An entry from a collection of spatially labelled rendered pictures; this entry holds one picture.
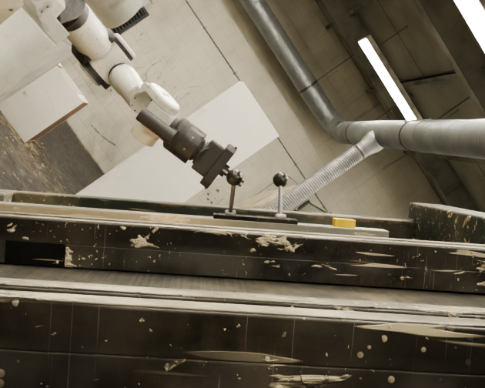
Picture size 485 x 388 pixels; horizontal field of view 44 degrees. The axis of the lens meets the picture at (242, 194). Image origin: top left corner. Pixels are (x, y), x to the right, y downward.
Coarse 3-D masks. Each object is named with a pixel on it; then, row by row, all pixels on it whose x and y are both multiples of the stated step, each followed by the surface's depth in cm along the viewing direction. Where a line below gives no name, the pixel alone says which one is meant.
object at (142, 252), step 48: (0, 240) 86; (48, 240) 87; (96, 240) 87; (144, 240) 88; (192, 240) 88; (240, 240) 89; (288, 240) 89; (336, 240) 90; (384, 240) 92; (432, 288) 91; (480, 288) 92
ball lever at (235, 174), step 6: (228, 174) 134; (234, 174) 134; (240, 174) 134; (228, 180) 135; (234, 180) 134; (240, 180) 135; (234, 186) 136; (234, 192) 137; (228, 210) 141; (234, 210) 141
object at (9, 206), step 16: (0, 208) 135; (16, 208) 135; (32, 208) 135; (48, 208) 136; (64, 208) 136; (80, 208) 138; (208, 224) 138; (224, 224) 139; (240, 224) 139; (256, 224) 139; (272, 224) 140; (288, 224) 140; (304, 224) 142
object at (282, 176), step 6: (276, 174) 146; (282, 174) 145; (276, 180) 145; (282, 180) 145; (282, 186) 146; (282, 192) 145; (282, 198) 144; (282, 204) 144; (282, 210) 143; (276, 216) 141; (282, 216) 141
